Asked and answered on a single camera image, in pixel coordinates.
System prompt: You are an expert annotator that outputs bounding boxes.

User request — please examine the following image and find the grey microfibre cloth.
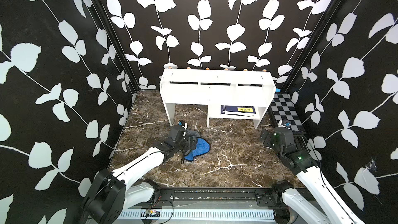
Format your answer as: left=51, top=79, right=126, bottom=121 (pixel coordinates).
left=181, top=130, right=211, bottom=163

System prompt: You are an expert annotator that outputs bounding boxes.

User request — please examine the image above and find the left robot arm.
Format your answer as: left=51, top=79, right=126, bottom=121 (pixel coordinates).
left=79, top=123, right=201, bottom=224

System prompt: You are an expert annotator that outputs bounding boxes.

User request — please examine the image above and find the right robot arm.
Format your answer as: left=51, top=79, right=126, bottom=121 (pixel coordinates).
left=260, top=125, right=363, bottom=224

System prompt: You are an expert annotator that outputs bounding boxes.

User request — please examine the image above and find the white wooden bookshelf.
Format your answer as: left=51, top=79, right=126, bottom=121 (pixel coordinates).
left=160, top=68, right=276, bottom=128

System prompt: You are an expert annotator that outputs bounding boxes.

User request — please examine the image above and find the black white checkerboard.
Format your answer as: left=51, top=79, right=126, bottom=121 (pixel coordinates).
left=267, top=93, right=306, bottom=134

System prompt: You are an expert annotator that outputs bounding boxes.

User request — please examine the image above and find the dark blue book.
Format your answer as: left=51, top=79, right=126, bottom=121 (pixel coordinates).
left=220, top=105, right=256, bottom=116

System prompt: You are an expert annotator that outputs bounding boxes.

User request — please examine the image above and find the small circuit board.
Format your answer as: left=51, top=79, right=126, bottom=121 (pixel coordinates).
left=144, top=209, right=161, bottom=219

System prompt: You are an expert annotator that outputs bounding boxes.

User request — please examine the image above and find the white perforated strip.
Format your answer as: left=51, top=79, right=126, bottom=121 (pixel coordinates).
left=118, top=209, right=275, bottom=222

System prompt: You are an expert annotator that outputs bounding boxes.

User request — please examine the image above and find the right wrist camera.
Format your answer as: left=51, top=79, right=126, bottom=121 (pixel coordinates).
left=278, top=119, right=291, bottom=129

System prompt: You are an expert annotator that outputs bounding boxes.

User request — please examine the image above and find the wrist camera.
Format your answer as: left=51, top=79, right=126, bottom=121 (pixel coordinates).
left=178, top=120, right=188, bottom=129
left=278, top=119, right=291, bottom=129

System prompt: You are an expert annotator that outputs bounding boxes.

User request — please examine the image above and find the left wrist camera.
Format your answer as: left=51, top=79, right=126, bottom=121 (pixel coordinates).
left=178, top=120, right=188, bottom=129

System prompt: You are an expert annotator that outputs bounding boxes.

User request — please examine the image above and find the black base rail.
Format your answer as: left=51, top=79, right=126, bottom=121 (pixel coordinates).
left=154, top=187, right=286, bottom=208

